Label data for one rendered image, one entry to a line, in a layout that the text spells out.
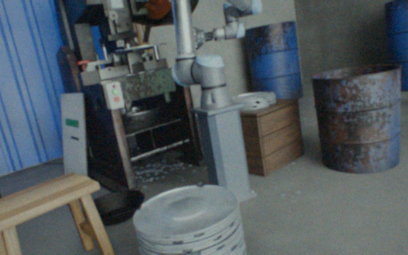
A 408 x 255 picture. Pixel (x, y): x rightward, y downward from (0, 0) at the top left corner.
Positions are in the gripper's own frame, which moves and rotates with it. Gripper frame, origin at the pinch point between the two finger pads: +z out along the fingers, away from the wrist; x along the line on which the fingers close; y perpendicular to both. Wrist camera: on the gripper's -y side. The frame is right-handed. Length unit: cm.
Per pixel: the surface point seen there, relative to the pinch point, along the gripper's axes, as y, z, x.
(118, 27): -9.2, 35.0, -14.3
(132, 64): -4.6, 30.7, 8.2
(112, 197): 32, 47, 73
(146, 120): -9, 30, 43
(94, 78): 18, 47, 12
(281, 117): 11, -48, 50
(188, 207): 108, -2, 49
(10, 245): 105, 53, 54
